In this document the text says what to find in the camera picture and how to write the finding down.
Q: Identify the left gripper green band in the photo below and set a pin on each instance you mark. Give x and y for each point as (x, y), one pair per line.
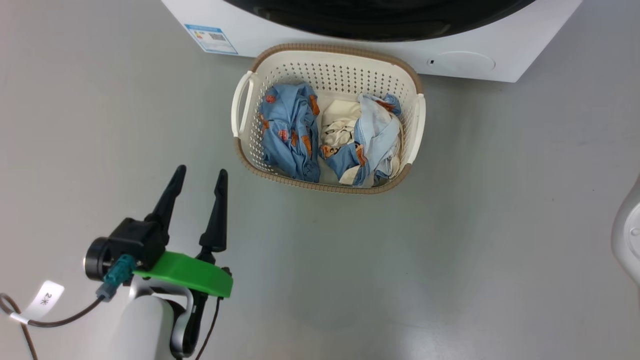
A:
(190, 272)

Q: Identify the light blue printed garment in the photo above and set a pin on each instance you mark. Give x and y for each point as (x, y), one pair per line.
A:
(377, 135)

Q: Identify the cream perforated laundry basket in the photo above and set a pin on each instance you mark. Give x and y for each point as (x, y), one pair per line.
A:
(330, 75)

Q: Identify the white front-load washing machine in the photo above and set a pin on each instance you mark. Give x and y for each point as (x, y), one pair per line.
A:
(525, 35)

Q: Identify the left wrist teal connector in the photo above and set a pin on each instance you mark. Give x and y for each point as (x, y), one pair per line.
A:
(117, 275)

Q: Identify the blue energy label sticker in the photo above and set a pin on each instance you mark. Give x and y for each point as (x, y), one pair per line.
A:
(211, 39)

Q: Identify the round white filter cover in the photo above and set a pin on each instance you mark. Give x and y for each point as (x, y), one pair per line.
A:
(465, 62)

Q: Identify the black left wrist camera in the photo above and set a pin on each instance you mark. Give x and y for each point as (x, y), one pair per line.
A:
(132, 240)

